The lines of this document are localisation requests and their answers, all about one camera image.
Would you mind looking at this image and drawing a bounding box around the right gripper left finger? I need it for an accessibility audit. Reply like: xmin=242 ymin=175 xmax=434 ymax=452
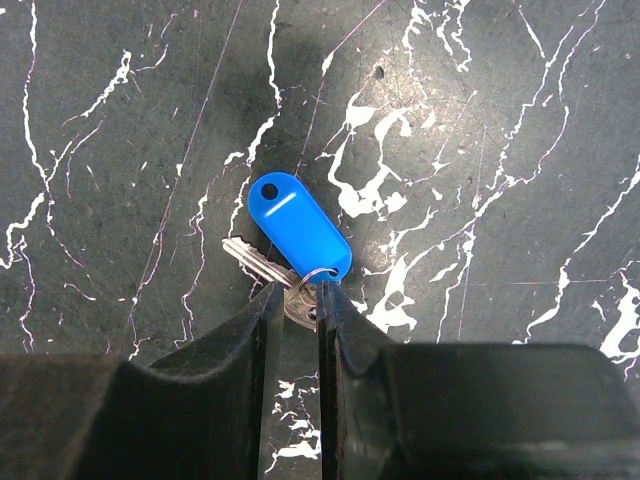
xmin=1 ymin=284 xmax=284 ymax=479

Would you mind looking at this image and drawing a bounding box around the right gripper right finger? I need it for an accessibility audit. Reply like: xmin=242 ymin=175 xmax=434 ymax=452
xmin=317 ymin=282 xmax=639 ymax=479

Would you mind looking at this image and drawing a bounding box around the blue key tag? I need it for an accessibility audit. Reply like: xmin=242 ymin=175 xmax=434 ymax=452
xmin=221 ymin=171 xmax=354 ymax=332

